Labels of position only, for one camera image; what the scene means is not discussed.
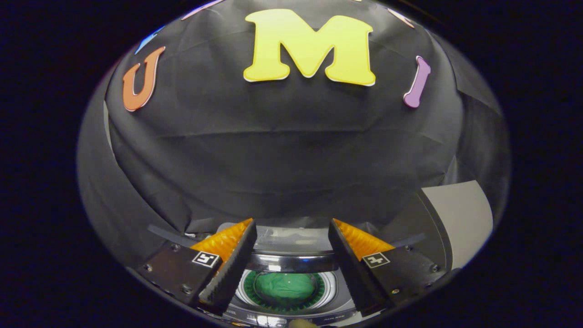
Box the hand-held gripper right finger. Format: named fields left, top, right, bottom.
left=328, top=218, right=445, bottom=317

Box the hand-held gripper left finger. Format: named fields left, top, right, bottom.
left=136, top=218, right=257, bottom=316

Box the green polo shirt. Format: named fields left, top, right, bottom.
left=254, top=272, right=318, bottom=308

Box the grey washing machine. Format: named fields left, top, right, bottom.
left=148, top=222, right=426, bottom=327

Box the beige cabinet with dark top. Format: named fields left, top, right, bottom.
left=383, top=180, right=494, bottom=272

